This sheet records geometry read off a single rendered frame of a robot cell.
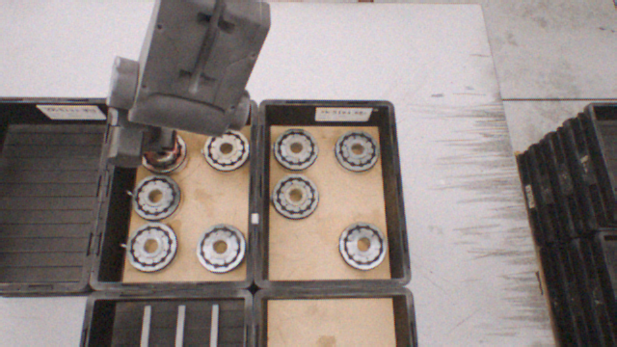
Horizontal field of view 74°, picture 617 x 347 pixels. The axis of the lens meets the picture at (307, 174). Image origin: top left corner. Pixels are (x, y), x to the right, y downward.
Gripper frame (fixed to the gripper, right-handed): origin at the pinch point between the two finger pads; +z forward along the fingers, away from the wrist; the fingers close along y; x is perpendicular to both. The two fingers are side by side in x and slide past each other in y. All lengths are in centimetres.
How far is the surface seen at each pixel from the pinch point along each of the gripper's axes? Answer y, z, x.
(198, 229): 8.5, 4.1, -17.5
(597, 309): 127, 50, -36
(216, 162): 12.2, 1.4, -2.8
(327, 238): 36.7, 4.5, -19.6
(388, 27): 59, 19, 48
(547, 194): 125, 61, 6
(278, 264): 25.9, 4.3, -25.1
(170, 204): 2.9, 1.1, -12.6
